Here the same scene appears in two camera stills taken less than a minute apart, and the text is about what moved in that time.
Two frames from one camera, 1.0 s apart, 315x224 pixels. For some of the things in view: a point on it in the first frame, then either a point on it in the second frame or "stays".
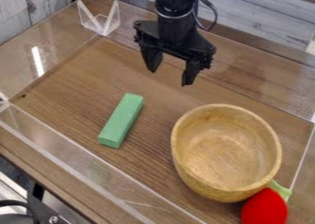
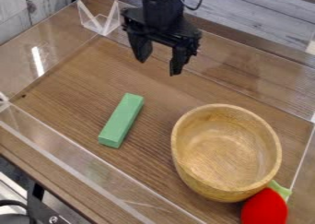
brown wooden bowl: (227, 151) stays
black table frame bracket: (39, 212) stays
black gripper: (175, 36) → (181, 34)
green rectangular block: (122, 120) stays
